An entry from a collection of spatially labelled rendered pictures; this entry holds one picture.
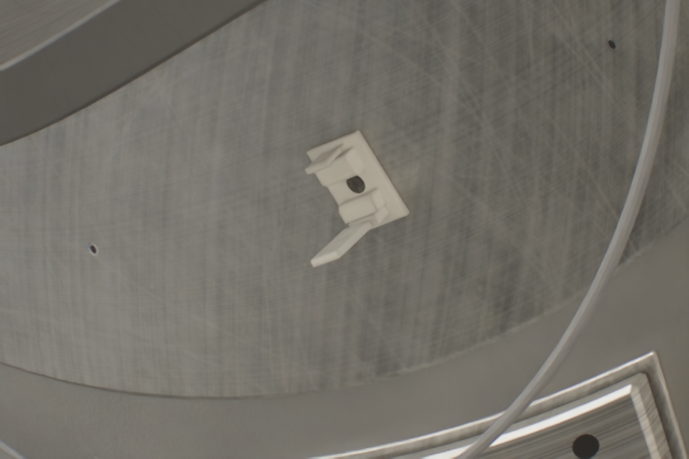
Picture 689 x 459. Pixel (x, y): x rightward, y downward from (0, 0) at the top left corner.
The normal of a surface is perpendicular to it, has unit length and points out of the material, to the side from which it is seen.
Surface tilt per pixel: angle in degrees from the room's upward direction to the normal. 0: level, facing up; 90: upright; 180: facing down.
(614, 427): 90
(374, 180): 90
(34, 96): 90
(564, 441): 90
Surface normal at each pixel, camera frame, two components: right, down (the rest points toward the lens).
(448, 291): -0.49, 0.48
